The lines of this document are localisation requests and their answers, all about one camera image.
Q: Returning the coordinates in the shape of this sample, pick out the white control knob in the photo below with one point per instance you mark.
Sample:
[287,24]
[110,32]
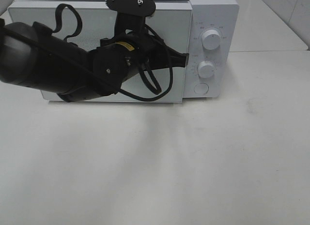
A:
[206,69]
[211,39]

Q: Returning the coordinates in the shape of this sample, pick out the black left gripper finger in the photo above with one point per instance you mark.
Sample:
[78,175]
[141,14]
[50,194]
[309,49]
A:
[177,59]
[142,8]

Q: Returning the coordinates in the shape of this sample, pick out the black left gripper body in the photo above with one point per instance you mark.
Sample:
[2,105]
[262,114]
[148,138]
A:
[141,42]

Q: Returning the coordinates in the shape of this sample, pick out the white microwave door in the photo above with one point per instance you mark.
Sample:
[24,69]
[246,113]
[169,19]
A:
[171,21]

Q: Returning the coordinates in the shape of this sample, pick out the white microwave oven body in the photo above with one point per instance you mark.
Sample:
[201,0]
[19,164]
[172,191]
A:
[218,14]

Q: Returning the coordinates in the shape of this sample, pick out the round white door button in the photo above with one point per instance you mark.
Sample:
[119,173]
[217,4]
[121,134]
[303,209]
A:
[201,88]

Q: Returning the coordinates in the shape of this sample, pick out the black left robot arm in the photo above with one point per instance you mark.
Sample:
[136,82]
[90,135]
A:
[31,56]

